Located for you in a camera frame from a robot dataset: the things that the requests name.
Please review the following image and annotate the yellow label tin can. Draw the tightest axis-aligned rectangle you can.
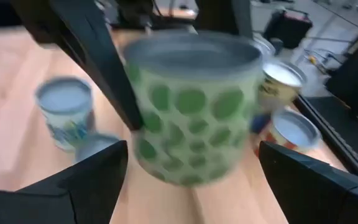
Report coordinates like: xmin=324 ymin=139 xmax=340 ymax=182
xmin=256 ymin=59 xmax=308 ymax=113

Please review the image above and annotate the tomato print tin can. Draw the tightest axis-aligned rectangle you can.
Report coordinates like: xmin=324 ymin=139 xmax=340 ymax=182
xmin=250 ymin=107 xmax=322 ymax=156

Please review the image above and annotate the vegetable print tin can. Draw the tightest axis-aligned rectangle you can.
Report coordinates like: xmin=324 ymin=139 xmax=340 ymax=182
xmin=35 ymin=76 xmax=94 ymax=153

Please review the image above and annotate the black frame wooden shelf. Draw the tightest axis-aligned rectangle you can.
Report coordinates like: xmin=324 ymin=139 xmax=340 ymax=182
xmin=9 ymin=0 xmax=144 ymax=131

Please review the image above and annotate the black cabinet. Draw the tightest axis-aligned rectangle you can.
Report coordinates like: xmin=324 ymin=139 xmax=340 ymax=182
xmin=324 ymin=37 xmax=358 ymax=123

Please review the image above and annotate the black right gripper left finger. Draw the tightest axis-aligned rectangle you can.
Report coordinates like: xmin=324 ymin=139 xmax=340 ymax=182
xmin=0 ymin=139 xmax=129 ymax=224

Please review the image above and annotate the green dotted tin can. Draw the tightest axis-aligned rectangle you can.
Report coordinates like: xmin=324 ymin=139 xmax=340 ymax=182
xmin=123 ymin=30 xmax=264 ymax=187

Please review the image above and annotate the black hard case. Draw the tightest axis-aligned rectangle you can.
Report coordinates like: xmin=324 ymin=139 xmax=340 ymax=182
xmin=264 ymin=9 xmax=313 ymax=49

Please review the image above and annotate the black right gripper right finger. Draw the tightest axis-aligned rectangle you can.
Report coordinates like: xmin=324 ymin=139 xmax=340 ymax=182
xmin=258 ymin=141 xmax=358 ymax=224

